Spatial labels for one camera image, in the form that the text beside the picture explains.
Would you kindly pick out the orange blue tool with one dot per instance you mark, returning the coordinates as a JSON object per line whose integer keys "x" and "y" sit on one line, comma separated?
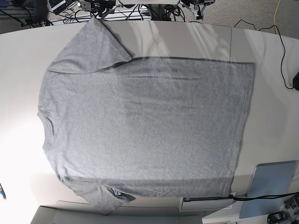
{"x": 2, "y": 193}

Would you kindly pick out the grey T-shirt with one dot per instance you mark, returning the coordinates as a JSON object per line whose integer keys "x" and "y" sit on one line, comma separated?
{"x": 117, "y": 127}

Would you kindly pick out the black teal tool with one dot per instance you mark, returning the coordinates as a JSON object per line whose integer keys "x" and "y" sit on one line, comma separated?
{"x": 280, "y": 217}

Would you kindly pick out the central stand column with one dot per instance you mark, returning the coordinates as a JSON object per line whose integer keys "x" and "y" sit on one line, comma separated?
{"x": 157, "y": 12}

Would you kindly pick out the black device right edge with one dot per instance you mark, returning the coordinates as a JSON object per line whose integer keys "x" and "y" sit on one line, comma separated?
{"x": 295, "y": 82}

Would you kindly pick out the blue-grey board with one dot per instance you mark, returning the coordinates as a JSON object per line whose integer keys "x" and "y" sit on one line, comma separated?
{"x": 268, "y": 179}

